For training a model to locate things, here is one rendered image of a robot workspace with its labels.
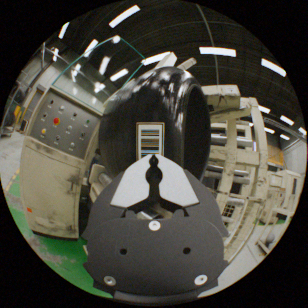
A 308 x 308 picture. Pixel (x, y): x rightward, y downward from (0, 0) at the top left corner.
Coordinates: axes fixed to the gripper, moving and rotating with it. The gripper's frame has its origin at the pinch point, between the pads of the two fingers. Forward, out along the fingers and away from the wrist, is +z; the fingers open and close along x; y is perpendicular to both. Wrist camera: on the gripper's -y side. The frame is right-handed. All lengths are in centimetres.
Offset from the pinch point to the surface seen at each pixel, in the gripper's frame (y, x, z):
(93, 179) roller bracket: 21.0, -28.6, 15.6
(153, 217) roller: 14.3, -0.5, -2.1
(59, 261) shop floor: 69, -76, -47
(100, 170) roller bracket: 18.5, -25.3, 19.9
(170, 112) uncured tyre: -5.3, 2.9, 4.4
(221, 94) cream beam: -20, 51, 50
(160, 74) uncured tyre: -13.3, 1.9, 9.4
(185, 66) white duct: -77, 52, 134
